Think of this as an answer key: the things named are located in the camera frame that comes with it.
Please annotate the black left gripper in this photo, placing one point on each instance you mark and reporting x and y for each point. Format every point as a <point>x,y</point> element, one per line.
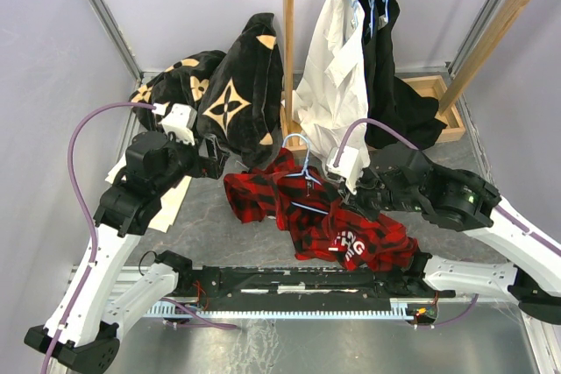
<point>202,167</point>

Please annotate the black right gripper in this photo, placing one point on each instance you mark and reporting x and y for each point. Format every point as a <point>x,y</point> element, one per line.
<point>357,201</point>

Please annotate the red black plaid shirt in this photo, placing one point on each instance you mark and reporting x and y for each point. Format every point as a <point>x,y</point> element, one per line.
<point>314,215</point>

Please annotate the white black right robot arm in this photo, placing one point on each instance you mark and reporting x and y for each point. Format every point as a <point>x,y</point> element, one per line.
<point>401,179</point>

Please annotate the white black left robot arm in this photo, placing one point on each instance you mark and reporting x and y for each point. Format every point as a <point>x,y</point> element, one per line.
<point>85,331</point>

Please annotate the white hanging shirt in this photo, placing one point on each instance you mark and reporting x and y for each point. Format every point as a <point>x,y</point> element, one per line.
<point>332,92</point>

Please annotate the folded white cloth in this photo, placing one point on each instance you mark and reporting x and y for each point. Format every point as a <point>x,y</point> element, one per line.
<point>170,205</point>

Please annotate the black beige patterned blanket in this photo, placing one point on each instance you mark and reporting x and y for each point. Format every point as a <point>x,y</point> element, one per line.
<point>236,94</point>

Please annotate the black hanging garment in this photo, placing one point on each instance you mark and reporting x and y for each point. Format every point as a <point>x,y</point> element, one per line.
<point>391,100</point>

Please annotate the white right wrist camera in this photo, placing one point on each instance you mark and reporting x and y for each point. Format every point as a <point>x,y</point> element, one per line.
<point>346,165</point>

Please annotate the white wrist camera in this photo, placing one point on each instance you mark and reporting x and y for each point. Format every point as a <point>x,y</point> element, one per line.
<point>177,121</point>
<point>346,165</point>

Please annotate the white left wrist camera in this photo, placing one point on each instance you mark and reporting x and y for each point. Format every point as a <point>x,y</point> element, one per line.
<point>177,121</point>

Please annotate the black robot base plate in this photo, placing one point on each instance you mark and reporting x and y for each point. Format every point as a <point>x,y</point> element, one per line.
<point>218,283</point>

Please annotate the white slotted cable duct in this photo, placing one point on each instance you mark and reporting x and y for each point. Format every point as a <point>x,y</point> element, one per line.
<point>308,307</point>

